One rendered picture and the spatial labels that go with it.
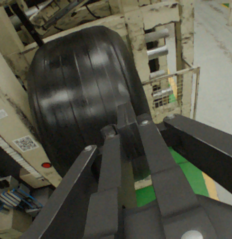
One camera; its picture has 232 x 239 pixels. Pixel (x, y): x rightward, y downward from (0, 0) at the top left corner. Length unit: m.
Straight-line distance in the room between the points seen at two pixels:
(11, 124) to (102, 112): 0.35
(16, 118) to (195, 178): 1.58
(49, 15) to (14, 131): 0.50
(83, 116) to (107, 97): 0.07
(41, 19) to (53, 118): 0.54
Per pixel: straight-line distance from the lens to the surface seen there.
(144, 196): 1.78
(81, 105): 0.44
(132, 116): 0.15
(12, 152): 0.81
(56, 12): 0.89
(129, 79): 0.46
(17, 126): 0.68
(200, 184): 1.83
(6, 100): 0.61
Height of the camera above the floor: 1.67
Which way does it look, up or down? 45 degrees down
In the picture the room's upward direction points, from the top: 19 degrees counter-clockwise
